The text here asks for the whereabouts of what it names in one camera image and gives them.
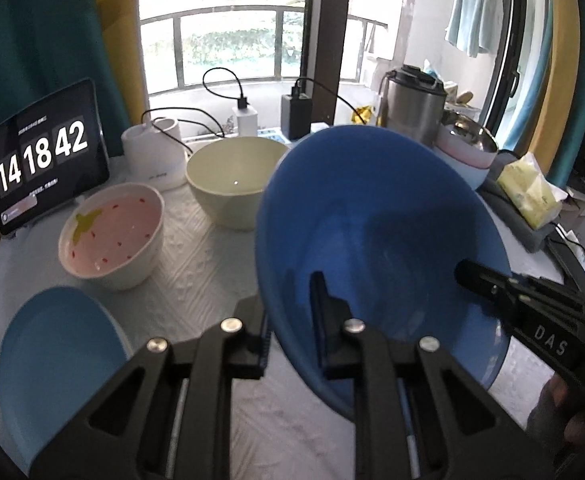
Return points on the grey fabric bag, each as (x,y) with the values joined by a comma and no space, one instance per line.
(512,225)

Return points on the blue plate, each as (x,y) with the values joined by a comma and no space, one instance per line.
(57,370)

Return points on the yellow curtain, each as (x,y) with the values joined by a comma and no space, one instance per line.
(567,85)
(117,50)

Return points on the black balcony railing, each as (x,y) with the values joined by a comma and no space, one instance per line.
(222,12)

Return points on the steel bowl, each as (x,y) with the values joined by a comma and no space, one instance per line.
(467,135)

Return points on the black sliding door frame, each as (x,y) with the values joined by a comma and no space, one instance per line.
(325,35)

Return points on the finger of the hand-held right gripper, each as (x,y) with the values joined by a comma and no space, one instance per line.
(482,280)

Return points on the yellow tissue pack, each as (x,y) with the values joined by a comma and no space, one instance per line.
(527,192)

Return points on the blue and white packet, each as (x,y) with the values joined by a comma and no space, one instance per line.
(432,69)

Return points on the white power strip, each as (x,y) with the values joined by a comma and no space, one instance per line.
(272,135)

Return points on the dark blue bowl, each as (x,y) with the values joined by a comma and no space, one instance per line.
(372,210)

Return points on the light blue hanging towel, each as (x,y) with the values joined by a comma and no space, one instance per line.
(474,10)

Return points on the black charger block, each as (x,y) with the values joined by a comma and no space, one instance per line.
(296,115)

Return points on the wooden spoon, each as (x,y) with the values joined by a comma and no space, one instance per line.
(466,96)

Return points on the cream bowl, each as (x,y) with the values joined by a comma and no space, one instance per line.
(237,180)

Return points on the plain pink bowl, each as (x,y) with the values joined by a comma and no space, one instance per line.
(460,155)

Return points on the black tablet clock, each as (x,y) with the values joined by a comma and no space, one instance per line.
(42,160)

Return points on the white charger plug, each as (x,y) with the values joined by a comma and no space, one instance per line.
(246,120)

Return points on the steel tumbler with black lid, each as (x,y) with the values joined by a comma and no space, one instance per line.
(412,110)

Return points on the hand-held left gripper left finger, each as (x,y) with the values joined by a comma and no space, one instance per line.
(252,340)

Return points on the black smartphone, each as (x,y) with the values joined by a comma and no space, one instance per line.
(572,265)

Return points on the person's right hand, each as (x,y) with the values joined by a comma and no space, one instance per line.
(554,410)

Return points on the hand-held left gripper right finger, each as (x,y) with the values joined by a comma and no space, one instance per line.
(330,330)

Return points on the pink strawberry print bowl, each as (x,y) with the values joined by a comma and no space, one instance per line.
(112,240)

